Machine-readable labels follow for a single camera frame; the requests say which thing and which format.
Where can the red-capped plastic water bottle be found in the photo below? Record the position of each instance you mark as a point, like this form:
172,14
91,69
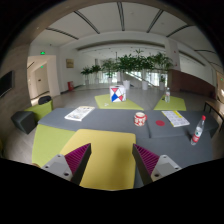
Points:
198,131

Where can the black wall television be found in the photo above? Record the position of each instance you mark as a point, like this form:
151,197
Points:
6,83

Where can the white magazine on left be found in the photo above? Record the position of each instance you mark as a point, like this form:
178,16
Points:
79,113

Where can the green cushioned seat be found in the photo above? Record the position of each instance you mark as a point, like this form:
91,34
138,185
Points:
41,110

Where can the potted plant far left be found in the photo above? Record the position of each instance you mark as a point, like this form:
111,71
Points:
86,71

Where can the red fire extinguisher box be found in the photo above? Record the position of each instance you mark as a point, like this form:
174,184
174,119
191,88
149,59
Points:
70,85

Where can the potted plant white pot right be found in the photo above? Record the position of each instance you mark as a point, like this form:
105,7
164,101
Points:
142,65

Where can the yellow magazine on right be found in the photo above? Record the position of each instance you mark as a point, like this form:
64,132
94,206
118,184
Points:
175,118

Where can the dark grey cube stool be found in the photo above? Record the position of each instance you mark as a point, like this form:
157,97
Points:
24,121

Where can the white red blue cube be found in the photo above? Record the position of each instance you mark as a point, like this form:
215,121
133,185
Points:
118,93

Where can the red and white mug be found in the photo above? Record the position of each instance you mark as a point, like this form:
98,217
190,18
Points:
139,119

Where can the potted plant white pot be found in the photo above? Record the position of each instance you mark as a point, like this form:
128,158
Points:
142,65
125,65

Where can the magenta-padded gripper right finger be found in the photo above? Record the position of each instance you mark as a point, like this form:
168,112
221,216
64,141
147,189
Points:
151,166

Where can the framed wall picture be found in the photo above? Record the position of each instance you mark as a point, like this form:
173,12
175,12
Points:
69,63

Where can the far clear water bottle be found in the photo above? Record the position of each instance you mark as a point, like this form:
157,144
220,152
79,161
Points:
167,95

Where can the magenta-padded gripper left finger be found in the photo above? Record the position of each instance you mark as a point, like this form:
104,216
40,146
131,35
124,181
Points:
71,166

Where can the red round coaster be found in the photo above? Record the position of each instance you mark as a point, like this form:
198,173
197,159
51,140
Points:
160,123

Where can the potted plant white pot centre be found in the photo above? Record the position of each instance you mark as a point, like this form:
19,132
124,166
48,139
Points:
125,65

